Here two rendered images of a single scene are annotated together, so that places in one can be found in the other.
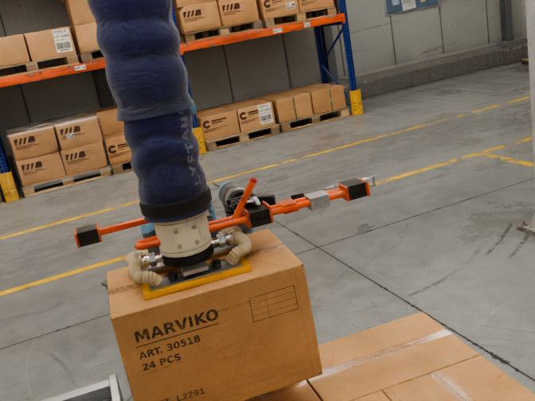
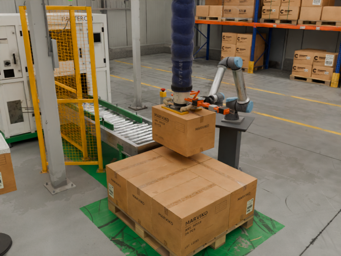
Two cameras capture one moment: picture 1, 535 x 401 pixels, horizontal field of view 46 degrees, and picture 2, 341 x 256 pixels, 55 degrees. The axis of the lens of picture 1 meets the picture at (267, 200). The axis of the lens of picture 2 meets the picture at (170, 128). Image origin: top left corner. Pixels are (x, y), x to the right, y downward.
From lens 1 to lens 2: 275 cm
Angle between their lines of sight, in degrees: 61
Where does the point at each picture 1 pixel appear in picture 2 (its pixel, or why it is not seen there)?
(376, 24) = not seen: outside the picture
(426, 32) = not seen: outside the picture
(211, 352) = (166, 129)
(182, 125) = (179, 65)
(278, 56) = not seen: outside the picture
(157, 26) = (177, 35)
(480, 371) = (219, 193)
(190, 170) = (179, 78)
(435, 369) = (216, 184)
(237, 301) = (172, 120)
